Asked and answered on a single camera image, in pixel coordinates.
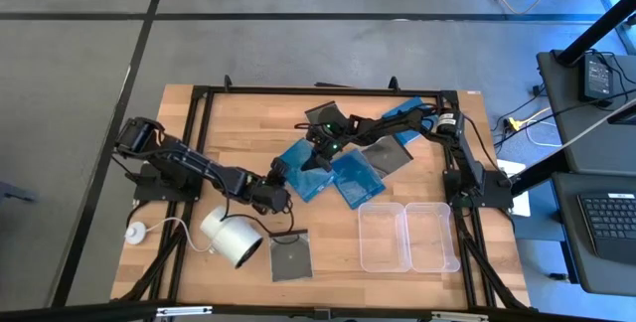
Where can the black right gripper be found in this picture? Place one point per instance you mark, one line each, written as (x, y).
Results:
(325, 133)

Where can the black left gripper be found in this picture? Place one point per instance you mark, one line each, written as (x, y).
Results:
(270, 198)

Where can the blue plastic disc case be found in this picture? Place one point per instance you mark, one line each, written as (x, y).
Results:
(358, 183)

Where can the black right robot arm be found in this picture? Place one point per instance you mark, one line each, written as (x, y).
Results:
(467, 158)

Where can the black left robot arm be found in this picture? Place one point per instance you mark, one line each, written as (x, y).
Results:
(199, 163)

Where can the white cylindrical lamp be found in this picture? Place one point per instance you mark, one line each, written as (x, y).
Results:
(228, 232)

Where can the translucent plastic bin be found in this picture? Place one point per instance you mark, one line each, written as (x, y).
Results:
(432, 242)
(382, 242)

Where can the white round puck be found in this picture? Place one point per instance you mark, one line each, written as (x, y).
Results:
(135, 233)

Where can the white sheet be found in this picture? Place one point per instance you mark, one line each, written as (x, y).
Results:
(522, 205)

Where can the black diagonal pole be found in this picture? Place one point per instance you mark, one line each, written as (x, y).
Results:
(539, 173)
(596, 29)

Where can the black rig bar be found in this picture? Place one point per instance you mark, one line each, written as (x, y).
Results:
(74, 312)

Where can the grey floor object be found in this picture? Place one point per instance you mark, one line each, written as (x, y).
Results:
(15, 194)

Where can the grey desk top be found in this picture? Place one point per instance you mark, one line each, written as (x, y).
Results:
(571, 262)
(571, 128)

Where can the black power adapter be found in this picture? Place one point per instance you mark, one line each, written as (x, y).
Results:
(596, 78)

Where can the black keyboard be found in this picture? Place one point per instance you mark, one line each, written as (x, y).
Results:
(611, 222)

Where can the black aluminium table frame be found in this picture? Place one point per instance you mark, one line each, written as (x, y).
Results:
(323, 91)

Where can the black frame hook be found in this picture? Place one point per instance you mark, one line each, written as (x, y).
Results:
(393, 83)
(227, 83)

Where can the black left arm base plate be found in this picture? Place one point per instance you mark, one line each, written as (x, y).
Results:
(149, 190)

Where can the silver rig bracket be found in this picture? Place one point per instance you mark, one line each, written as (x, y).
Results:
(459, 317)
(184, 311)

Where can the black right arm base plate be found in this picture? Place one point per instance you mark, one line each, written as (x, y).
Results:
(497, 195)

